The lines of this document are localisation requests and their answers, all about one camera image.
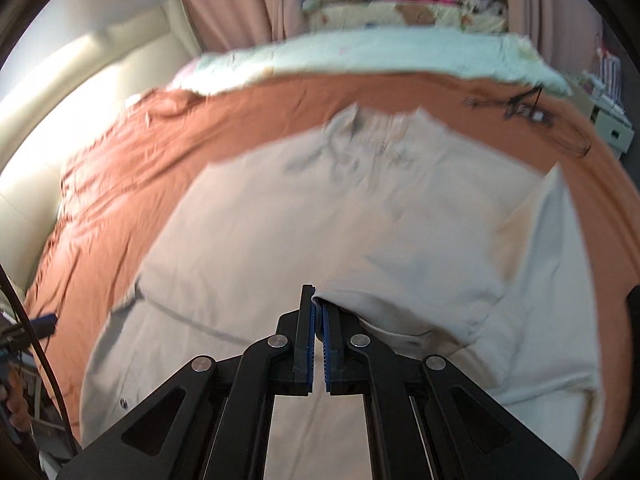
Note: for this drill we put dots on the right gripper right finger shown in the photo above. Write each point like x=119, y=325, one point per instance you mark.
x=425, y=418

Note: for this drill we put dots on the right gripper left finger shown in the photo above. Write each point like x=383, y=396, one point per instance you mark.
x=212, y=419

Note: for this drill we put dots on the orange brown bed sheet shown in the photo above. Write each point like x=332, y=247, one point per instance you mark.
x=118, y=193

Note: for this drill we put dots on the pink curtain right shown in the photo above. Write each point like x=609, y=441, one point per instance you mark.
x=565, y=32

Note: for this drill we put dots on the person left hand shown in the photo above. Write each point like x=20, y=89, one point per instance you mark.
x=12, y=395

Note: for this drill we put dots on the light grey large garment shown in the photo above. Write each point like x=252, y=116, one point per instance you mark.
x=438, y=243

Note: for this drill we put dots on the items on nightstand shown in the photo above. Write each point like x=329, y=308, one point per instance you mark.
x=605, y=80

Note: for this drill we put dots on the white nightstand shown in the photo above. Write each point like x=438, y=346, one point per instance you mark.
x=608, y=118

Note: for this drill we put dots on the bear print bedding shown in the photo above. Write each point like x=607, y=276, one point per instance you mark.
x=349, y=15

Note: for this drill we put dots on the cream padded headboard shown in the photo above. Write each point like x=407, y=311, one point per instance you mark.
x=78, y=93

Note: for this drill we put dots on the pale green blanket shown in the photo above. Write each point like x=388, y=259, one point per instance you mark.
x=506, y=58

